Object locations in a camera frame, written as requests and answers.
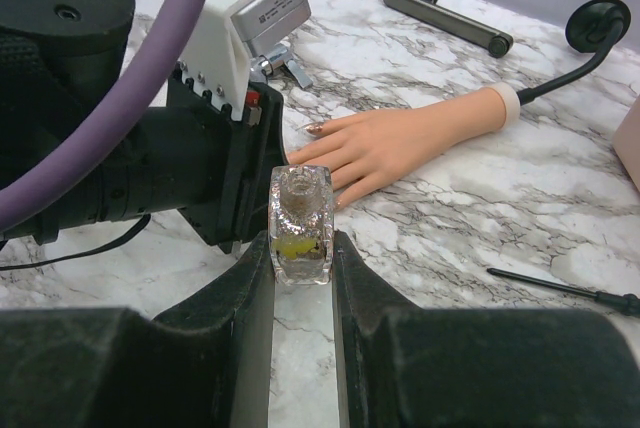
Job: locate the chrome faucet tap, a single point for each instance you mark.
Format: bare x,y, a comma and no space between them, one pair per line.
263,67

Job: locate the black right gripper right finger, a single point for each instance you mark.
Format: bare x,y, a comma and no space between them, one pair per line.
399,365

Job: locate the glitter nail polish bottle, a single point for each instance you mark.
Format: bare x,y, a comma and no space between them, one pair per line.
301,224

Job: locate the mannequin practice hand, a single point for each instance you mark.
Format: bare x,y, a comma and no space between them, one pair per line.
369,151

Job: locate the dark bronze faucet handle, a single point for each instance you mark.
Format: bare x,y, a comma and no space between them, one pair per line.
496,42

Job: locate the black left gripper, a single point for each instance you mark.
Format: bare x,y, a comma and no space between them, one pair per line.
228,163

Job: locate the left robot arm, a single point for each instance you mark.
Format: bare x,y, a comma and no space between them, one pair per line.
89,136

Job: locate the pink plastic storage box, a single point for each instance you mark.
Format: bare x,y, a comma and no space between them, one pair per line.
626,142

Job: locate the black flexible stand with base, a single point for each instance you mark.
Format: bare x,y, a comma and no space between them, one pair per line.
595,27

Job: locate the orange handled screwdriver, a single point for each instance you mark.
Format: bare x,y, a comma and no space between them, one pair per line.
627,304

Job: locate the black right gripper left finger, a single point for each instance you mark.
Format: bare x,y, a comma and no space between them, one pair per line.
205,362

